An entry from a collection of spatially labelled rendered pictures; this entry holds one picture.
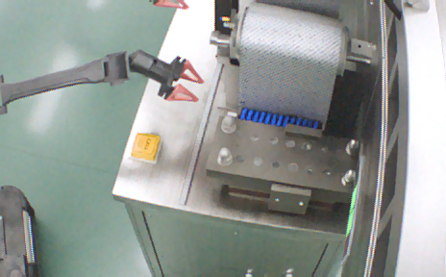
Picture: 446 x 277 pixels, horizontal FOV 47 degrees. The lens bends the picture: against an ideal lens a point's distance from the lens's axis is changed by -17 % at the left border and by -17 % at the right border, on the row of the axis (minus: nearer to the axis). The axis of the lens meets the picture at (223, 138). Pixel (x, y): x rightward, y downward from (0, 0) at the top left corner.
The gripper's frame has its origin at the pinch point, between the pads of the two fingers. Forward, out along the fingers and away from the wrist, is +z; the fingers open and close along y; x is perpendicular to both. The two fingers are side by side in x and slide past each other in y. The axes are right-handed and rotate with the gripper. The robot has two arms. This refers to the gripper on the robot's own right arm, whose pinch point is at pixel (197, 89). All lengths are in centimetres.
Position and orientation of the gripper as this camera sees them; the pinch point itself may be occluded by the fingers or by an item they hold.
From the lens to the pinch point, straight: 158.7
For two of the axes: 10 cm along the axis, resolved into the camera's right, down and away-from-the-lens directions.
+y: -2.0, 8.2, -5.3
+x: 5.0, -3.8, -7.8
